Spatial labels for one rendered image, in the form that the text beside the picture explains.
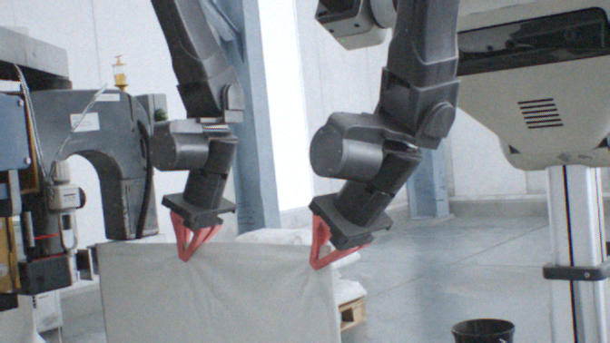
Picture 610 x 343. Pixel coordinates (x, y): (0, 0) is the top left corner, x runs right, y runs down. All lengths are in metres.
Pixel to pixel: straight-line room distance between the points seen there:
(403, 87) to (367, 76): 8.44
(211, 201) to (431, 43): 0.44
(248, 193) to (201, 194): 6.23
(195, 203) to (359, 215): 0.30
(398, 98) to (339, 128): 0.08
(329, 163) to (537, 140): 0.61
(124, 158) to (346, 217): 0.60
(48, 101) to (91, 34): 5.10
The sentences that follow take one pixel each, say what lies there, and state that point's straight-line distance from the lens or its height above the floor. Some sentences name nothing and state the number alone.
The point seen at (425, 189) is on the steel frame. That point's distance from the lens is 9.82.
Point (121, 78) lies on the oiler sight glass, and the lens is 1.39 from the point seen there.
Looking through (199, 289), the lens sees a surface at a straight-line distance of 1.11.
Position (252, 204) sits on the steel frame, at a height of 0.63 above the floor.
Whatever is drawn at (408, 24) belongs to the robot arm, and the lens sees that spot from 0.77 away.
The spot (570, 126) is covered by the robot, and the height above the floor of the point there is 1.19.
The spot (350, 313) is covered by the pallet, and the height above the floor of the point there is 0.08.
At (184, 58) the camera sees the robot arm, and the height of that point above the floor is 1.34.
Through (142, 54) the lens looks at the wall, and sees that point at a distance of 6.66.
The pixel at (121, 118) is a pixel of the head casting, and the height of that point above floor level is 1.29.
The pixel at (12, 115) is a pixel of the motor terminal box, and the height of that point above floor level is 1.28.
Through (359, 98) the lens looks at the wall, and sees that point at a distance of 9.06.
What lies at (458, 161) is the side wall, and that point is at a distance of 9.82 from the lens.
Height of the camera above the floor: 1.21
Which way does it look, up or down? 3 degrees down
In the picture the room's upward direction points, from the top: 6 degrees counter-clockwise
